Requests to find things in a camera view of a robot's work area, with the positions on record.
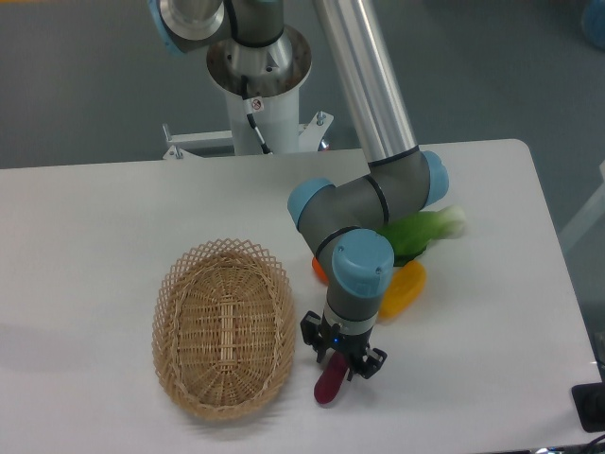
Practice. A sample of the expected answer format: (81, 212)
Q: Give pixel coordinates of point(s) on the woven wicker basket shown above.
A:
(223, 331)

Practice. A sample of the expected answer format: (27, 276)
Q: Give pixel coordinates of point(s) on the white frame at right edge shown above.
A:
(586, 217)

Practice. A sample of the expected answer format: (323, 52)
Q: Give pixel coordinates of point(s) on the purple sweet potato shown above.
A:
(328, 385)

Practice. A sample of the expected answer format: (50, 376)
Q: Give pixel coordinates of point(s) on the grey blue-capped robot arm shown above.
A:
(339, 223)

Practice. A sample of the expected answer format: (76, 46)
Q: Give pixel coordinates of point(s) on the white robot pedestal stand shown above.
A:
(261, 86)

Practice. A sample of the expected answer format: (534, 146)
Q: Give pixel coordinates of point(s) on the orange tangerine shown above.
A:
(319, 272)

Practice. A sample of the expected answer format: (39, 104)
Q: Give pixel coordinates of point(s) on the black device at table edge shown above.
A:
(589, 402)

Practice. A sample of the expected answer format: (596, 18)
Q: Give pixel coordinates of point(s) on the yellow mango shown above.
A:
(405, 287)

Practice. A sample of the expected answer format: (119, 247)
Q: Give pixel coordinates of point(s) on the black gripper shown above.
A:
(361, 359)

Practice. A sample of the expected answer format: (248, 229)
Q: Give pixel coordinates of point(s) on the green leafy vegetable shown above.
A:
(409, 237)

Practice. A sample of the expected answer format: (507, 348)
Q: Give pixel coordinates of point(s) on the blue object top right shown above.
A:
(592, 23)

